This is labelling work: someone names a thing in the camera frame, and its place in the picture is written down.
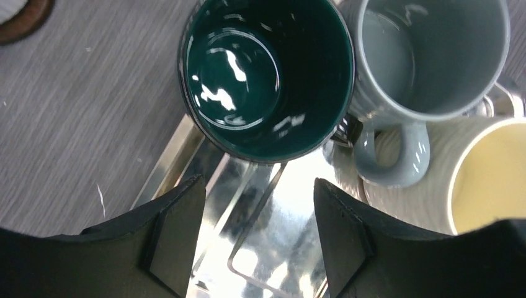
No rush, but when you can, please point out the large cream mug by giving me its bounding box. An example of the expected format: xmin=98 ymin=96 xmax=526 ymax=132
xmin=324 ymin=117 xmax=525 ymax=235

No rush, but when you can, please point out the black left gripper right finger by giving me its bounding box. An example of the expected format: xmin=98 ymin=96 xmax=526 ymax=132
xmin=313 ymin=178 xmax=525 ymax=297

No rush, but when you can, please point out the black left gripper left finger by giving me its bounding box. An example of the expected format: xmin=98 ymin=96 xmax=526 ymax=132
xmin=1 ymin=176 xmax=206 ymax=297

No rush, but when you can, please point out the silver metal tray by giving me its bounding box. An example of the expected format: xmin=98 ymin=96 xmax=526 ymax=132
xmin=130 ymin=80 xmax=526 ymax=298

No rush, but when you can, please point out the dark walnut wooden coaster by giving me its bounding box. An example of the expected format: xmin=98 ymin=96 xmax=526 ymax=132
xmin=1 ymin=0 xmax=56 ymax=46

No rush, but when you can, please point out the dark green mug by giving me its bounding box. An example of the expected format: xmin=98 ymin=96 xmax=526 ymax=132
xmin=178 ymin=1 xmax=355 ymax=164

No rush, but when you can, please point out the grey mug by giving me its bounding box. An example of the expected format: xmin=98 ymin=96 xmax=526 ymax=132
xmin=338 ymin=0 xmax=510 ymax=187

